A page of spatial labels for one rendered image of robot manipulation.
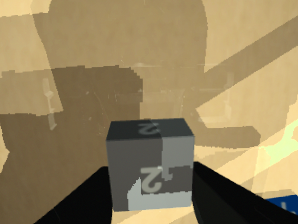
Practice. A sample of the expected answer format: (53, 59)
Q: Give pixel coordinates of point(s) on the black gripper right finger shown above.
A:
(217, 200)

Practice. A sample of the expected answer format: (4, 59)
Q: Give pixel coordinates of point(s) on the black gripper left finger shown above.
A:
(89, 203)

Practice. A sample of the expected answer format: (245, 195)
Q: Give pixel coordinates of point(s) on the blue block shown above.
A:
(286, 202)

